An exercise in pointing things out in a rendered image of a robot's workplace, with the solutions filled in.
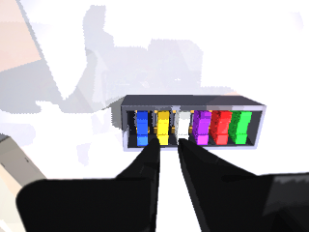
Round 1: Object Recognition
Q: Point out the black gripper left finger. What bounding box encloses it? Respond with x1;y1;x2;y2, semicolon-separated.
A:
15;138;161;232

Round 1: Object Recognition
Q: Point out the yellow fuse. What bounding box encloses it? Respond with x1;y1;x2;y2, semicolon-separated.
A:
156;110;169;145

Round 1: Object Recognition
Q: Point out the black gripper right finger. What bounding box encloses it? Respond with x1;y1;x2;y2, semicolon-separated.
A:
178;137;309;232

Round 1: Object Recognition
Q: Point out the dark grey fuse block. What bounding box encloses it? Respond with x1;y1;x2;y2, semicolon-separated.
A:
121;95;267;152

